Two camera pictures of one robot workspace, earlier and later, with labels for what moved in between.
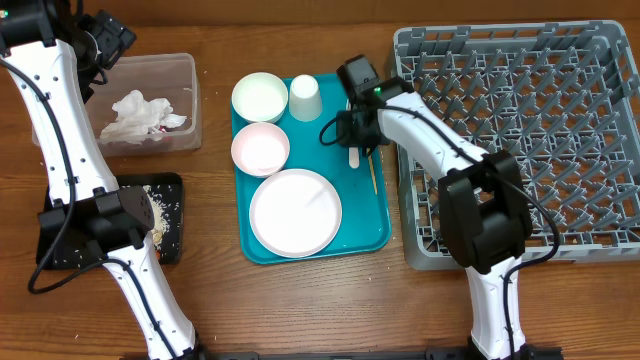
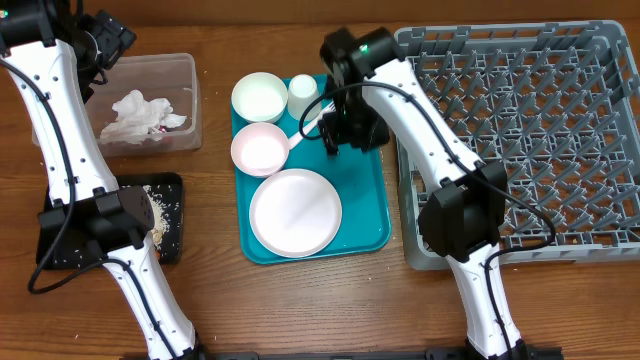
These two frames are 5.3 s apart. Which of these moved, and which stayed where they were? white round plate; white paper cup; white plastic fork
Moved: white plastic fork
Stayed: white round plate; white paper cup
